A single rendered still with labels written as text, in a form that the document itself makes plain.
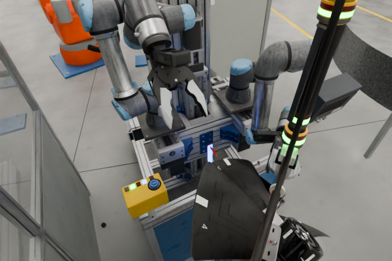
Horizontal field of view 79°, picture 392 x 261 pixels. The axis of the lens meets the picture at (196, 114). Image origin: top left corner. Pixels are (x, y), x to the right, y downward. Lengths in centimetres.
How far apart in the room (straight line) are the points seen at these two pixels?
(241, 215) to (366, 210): 195
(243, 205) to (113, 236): 164
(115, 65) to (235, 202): 75
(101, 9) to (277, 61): 69
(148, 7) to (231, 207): 51
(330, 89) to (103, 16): 105
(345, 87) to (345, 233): 130
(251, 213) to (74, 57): 399
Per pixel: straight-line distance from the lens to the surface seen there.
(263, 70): 96
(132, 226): 218
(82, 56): 432
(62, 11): 408
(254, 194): 86
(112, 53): 108
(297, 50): 98
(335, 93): 131
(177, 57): 48
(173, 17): 74
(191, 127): 140
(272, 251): 74
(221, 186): 62
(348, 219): 240
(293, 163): 51
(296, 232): 74
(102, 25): 105
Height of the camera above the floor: 191
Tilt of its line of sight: 41 degrees down
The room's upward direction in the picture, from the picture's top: 3 degrees counter-clockwise
